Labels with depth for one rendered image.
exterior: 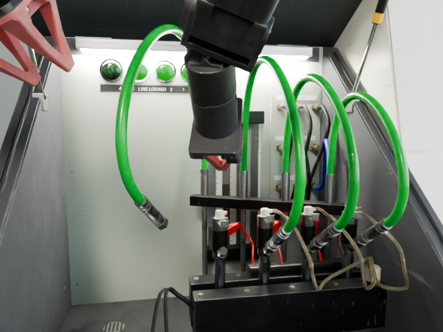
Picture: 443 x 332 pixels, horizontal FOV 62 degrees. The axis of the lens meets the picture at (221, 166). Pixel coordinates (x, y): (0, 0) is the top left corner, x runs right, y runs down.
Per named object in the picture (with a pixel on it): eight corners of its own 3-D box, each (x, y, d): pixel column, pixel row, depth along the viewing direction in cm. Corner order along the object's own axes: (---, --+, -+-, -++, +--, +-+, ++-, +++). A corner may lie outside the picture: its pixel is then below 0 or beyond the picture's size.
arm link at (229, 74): (175, 62, 39) (228, 66, 38) (192, 26, 43) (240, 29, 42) (185, 110, 44) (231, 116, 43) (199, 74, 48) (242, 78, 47)
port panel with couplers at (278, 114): (273, 209, 91) (275, 81, 87) (268, 206, 94) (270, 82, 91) (322, 207, 93) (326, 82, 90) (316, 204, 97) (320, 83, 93)
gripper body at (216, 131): (242, 107, 53) (241, 64, 47) (240, 162, 47) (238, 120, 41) (198, 107, 54) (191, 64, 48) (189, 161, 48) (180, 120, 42)
